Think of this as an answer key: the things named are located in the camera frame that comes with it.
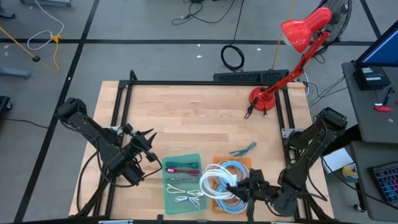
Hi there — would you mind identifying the black lamp cord bundle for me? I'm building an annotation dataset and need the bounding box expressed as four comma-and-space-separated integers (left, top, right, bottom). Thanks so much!
244, 96, 269, 119

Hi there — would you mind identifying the black computer tower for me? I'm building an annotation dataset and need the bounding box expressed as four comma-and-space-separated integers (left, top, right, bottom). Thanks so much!
213, 69, 290, 84

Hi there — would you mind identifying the black caster base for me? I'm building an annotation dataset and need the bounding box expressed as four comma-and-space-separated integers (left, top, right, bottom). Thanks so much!
0, 95, 13, 121

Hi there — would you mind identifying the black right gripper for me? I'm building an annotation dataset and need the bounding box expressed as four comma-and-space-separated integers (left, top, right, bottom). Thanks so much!
226, 169, 279, 205

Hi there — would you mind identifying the black floor fan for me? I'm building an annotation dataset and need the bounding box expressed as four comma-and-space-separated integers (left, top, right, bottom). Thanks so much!
317, 0, 354, 47

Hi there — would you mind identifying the blue yellow round object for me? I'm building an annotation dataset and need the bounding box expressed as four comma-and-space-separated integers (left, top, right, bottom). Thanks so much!
341, 163, 359, 183

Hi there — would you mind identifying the black computer monitor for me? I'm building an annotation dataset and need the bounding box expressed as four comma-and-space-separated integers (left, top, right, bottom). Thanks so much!
354, 20, 398, 68

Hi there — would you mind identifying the orange translucent plastic bin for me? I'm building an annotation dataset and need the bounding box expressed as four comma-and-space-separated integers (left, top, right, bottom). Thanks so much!
211, 155, 253, 215

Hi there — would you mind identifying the red desk lamp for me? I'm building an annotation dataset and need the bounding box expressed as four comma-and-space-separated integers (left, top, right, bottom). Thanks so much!
248, 6, 333, 112

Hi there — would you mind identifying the grey desk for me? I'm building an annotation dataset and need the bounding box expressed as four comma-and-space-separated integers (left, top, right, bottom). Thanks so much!
349, 139, 398, 223
341, 61, 398, 144

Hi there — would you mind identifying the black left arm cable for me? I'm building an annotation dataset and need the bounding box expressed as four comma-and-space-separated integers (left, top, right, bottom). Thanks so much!
76, 151, 103, 214

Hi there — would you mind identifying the black loose floor cable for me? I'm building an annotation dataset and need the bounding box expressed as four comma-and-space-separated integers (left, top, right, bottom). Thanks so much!
171, 0, 237, 26

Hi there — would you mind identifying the yellow floor extension cable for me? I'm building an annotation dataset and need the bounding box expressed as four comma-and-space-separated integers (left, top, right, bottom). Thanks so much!
0, 26, 62, 73

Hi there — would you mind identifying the grey furniture foot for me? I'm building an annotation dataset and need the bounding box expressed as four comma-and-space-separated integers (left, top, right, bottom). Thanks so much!
20, 0, 72, 7
0, 67, 31, 80

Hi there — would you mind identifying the teal braided cable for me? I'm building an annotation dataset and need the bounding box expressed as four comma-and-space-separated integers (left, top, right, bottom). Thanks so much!
229, 141, 258, 157

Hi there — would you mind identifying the person's foot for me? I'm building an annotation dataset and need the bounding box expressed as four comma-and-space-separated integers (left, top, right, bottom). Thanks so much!
0, 5, 16, 19

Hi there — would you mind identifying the cream USB cable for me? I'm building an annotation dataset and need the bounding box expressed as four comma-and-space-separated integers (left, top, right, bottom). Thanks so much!
166, 183, 205, 197

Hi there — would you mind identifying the grey braided cable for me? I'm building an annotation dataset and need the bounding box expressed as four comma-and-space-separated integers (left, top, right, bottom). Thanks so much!
167, 177, 200, 184

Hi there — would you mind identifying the black coiled floor cable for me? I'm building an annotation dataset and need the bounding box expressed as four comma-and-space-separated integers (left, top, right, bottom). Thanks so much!
220, 0, 246, 72

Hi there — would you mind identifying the black pen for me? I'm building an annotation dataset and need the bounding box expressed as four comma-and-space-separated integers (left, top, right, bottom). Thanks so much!
382, 86, 395, 106

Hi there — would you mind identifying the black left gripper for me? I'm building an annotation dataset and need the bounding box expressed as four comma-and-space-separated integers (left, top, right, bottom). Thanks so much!
124, 123, 159, 162

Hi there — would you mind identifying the white floor cable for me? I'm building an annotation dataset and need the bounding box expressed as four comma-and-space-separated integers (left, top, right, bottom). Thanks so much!
26, 0, 65, 51

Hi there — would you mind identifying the blue black braided cable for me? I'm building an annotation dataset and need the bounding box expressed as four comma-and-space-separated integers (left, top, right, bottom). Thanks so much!
164, 161, 200, 169

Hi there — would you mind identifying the small black computer box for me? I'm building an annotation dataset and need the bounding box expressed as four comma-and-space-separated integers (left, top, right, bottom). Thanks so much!
353, 63, 392, 91

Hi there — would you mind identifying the black backlit keyboard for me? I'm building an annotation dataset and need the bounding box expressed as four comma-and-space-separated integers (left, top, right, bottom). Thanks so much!
368, 161, 398, 207

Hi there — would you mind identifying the white paper sheet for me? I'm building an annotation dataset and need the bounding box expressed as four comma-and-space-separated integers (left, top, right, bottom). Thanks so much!
322, 147, 352, 174

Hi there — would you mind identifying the small white cable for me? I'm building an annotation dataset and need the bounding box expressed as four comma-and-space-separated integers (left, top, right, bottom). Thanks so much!
174, 195, 202, 210

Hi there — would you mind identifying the thin yellow hanging cable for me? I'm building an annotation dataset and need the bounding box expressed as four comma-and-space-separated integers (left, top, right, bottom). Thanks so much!
271, 0, 296, 71

